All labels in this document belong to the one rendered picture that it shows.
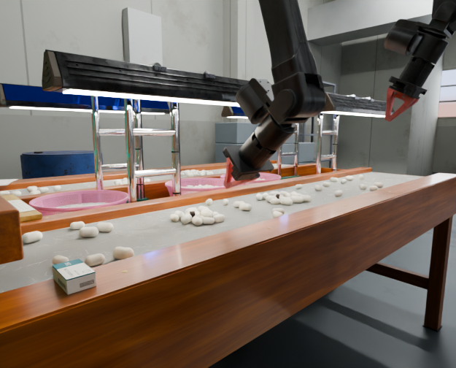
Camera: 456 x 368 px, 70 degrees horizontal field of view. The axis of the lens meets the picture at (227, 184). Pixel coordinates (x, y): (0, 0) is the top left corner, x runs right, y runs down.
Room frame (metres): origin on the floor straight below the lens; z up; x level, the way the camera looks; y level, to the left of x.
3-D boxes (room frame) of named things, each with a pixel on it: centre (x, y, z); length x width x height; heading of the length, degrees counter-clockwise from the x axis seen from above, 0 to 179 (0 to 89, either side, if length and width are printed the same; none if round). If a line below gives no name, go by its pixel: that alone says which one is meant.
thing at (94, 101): (1.21, 0.44, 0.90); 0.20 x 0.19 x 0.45; 133
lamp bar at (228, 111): (1.92, -0.22, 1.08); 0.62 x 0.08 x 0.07; 133
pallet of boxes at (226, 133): (3.99, -0.47, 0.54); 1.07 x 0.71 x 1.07; 136
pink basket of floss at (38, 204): (0.94, 0.43, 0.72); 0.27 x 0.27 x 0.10
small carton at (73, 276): (0.40, 0.20, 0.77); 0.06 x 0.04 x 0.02; 43
